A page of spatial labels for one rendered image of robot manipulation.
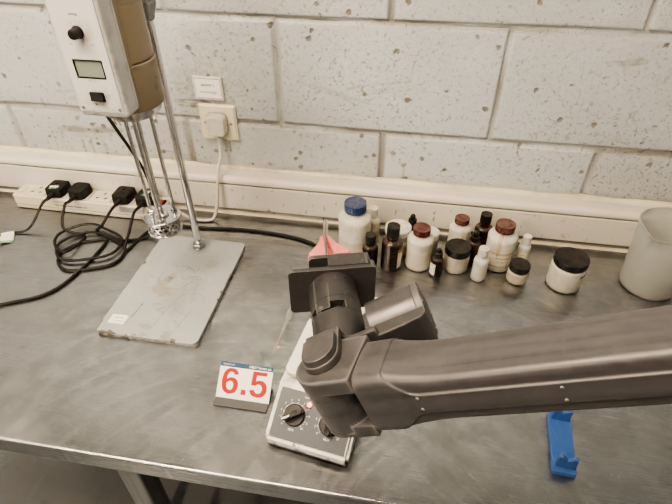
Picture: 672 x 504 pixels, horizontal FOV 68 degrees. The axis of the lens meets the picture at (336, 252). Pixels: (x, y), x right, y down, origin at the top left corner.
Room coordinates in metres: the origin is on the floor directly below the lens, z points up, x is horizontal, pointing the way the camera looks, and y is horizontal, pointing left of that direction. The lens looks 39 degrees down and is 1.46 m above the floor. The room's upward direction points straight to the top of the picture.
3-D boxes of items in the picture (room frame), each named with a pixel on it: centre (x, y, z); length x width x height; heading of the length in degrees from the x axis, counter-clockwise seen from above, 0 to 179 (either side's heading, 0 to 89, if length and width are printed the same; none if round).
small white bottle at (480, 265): (0.78, -0.30, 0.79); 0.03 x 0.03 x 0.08
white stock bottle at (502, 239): (0.83, -0.35, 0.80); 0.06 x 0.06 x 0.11
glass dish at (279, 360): (0.57, 0.10, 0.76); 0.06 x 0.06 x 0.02
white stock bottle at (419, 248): (0.83, -0.18, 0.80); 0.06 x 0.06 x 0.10
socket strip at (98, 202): (1.04, 0.60, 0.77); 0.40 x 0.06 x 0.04; 81
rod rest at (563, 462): (0.40, -0.34, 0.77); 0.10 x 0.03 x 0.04; 166
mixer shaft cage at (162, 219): (0.77, 0.32, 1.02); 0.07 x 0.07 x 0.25
